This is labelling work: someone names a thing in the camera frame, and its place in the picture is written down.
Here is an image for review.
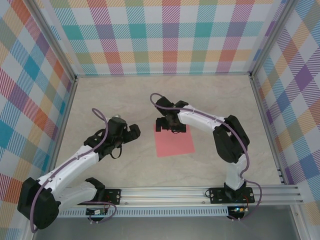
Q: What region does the aluminium side rail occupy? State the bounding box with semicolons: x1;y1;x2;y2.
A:
249;73;287;186
48;76;79;176

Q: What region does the purple cable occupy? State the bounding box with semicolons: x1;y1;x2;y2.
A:
149;92;263;222
29;107;118;233

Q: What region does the long aluminium base rail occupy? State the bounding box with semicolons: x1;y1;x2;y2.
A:
56;184;305;208

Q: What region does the thin aluminium wall rail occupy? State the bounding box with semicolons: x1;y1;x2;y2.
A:
74;71;252;79

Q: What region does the slotted grey cable duct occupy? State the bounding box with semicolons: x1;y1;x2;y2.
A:
57;206;230;218

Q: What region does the pink paper sheet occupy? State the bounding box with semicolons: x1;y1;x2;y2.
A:
153;124;196;158

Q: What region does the thin black cable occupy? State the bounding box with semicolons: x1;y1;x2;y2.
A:
109;144;124;160

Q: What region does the aluminium frame post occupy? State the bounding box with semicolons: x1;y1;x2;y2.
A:
249;0;297;81
29;0;78;82

